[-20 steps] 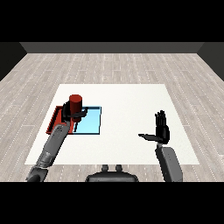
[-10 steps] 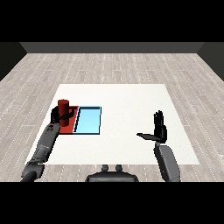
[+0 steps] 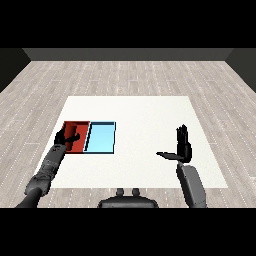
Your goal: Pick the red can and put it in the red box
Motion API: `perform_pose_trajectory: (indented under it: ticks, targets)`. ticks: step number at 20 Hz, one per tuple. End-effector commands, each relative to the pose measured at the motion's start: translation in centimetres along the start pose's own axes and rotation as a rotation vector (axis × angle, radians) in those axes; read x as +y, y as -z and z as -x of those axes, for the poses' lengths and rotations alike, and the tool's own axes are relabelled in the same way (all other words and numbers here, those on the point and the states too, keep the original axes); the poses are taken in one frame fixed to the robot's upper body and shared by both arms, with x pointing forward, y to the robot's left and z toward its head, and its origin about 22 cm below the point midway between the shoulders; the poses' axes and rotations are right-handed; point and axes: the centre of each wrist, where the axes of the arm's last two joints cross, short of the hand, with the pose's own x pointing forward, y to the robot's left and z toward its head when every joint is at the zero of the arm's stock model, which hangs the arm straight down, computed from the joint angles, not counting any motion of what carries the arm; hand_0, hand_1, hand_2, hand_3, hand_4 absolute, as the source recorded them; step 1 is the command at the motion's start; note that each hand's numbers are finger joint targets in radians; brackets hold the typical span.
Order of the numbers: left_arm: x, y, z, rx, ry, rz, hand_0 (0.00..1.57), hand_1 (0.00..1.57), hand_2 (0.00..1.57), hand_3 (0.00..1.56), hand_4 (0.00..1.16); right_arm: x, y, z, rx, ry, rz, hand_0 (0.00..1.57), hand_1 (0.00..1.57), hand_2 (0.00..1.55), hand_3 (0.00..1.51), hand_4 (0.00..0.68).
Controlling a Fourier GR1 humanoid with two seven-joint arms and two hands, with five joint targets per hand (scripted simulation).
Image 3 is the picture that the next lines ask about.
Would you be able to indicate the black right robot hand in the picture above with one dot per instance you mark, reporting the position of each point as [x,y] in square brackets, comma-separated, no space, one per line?
[184,149]

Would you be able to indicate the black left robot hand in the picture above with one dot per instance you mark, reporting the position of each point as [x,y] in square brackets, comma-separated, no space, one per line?
[61,136]

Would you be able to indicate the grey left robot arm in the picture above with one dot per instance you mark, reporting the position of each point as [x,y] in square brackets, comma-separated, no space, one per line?
[44,175]

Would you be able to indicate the red shallow open box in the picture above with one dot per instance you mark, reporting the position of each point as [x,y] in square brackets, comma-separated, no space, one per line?
[77,138]

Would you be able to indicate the light blue shallow open box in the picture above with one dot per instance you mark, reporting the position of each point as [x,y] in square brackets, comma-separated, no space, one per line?
[100,137]

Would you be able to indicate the dark grey robot body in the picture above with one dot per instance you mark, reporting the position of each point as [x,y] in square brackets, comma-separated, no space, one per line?
[128,200]

